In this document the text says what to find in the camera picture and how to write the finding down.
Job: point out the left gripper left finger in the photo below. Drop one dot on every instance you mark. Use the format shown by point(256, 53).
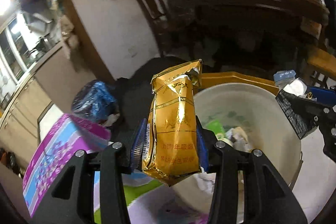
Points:
point(69, 199)

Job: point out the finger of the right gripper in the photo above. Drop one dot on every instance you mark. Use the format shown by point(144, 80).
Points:
point(317, 111)

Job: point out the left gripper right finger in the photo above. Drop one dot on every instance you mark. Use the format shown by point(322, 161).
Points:
point(267, 197)

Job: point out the black cigarette pack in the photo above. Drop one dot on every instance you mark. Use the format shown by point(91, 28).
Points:
point(290, 89)

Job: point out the green white carton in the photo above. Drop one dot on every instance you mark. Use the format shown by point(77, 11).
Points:
point(217, 128)

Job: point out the gold foil cigarette carton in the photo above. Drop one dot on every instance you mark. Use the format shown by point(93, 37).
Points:
point(170, 151)

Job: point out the white plastic trash bucket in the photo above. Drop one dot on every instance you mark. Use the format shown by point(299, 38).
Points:
point(252, 119)

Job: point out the beige kitchen cabinets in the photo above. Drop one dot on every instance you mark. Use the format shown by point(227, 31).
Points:
point(52, 79)

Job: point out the kitchen window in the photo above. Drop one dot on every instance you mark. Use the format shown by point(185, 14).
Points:
point(16, 46)

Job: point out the light wooden stool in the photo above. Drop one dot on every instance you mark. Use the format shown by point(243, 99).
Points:
point(320, 66)

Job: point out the purple blue floral tablecloth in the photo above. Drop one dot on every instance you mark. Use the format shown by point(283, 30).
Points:
point(147, 200)

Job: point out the blue black garbage bag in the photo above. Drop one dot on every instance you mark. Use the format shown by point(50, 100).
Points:
point(97, 103)

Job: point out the small wooden chair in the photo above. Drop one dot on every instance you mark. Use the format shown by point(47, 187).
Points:
point(212, 79)

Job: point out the dark wooden dining table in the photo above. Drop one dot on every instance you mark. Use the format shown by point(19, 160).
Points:
point(260, 33)

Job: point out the hanging beige cloth bags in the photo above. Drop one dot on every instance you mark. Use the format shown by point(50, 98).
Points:
point(69, 39)

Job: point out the dark wooden dining chair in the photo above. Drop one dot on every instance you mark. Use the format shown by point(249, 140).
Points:
point(155, 13)

